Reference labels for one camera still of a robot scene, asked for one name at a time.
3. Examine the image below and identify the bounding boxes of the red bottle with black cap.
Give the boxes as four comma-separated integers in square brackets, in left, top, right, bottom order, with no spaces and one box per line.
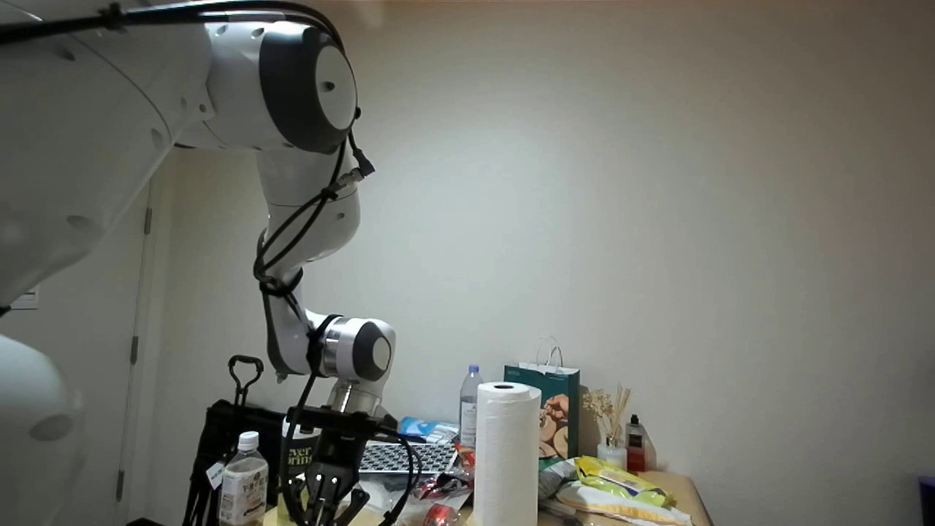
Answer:
[624,412,651,477]

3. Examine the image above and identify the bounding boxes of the clear water bottle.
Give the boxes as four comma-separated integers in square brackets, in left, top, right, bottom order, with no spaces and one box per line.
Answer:
[456,361,489,456]

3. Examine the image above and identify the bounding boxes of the white paper towel roll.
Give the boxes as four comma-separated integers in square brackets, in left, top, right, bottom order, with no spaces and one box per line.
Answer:
[470,380,544,526]

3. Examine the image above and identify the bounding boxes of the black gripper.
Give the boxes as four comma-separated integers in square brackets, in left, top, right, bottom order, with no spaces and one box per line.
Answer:
[287,433,373,526]

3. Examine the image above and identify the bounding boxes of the blue packet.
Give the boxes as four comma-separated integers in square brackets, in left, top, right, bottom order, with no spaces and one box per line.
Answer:
[394,415,462,450]

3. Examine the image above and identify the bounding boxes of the wooden sticks in cup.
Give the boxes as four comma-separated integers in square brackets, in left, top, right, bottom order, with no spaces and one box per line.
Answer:
[581,382,638,469]

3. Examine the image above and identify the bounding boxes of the yellow canister with white lid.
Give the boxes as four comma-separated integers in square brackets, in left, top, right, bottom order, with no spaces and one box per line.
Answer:
[278,427,331,526]

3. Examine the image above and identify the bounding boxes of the clear bottle with white cap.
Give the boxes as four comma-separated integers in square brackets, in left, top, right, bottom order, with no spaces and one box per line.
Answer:
[202,430,272,526]

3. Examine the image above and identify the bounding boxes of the yellow packet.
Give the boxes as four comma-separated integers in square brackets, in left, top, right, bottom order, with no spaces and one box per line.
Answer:
[573,453,678,512]

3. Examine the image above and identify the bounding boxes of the dark blue bin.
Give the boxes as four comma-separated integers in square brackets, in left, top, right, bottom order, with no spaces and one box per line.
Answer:
[915,474,935,526]

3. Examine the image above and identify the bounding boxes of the grey keyboard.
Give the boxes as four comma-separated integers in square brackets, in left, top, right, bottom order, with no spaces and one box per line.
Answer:
[358,437,462,481]

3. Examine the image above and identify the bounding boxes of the black bag with handle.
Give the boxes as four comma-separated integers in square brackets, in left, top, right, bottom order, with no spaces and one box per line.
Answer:
[183,352,293,526]

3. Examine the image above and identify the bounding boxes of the grey green pouch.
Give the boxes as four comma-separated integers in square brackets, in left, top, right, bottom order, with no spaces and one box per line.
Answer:
[537,456,585,520]

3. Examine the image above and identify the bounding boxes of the clear packet with red contents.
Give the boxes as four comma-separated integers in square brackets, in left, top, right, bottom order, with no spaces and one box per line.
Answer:
[405,494,467,526]

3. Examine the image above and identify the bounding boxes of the white flat package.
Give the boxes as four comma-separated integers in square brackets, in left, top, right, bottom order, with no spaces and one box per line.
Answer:
[573,484,696,526]

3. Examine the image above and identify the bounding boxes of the teal box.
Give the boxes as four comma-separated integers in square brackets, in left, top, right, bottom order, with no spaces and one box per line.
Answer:
[503,344,585,461]

